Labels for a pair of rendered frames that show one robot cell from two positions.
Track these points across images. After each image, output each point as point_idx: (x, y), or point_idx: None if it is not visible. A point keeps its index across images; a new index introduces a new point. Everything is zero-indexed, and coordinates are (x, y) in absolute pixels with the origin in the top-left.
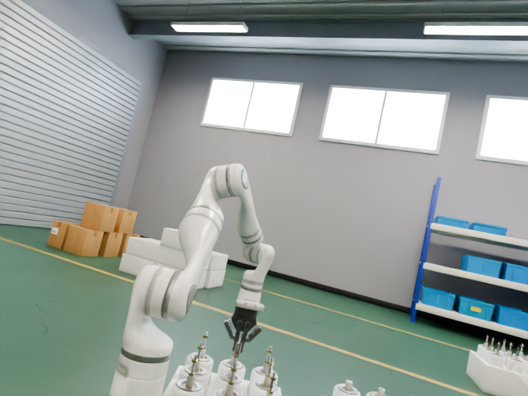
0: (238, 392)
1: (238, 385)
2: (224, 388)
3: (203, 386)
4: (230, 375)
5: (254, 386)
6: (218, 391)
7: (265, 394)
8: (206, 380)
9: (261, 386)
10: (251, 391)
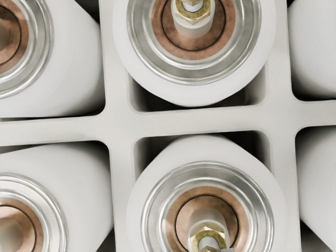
0: (145, 54)
1: (156, 168)
2: (223, 62)
3: (329, 160)
4: (211, 211)
5: (67, 203)
6: (249, 7)
7: (12, 154)
8: (331, 176)
9: (32, 197)
10: (85, 195)
